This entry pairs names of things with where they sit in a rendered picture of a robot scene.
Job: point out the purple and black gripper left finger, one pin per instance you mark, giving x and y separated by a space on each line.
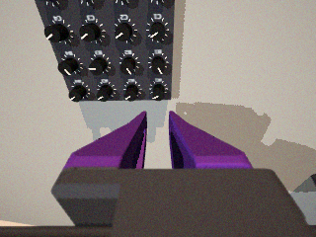
116 148

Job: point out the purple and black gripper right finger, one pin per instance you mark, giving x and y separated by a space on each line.
200 149

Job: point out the dark grey knob box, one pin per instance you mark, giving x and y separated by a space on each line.
112 50

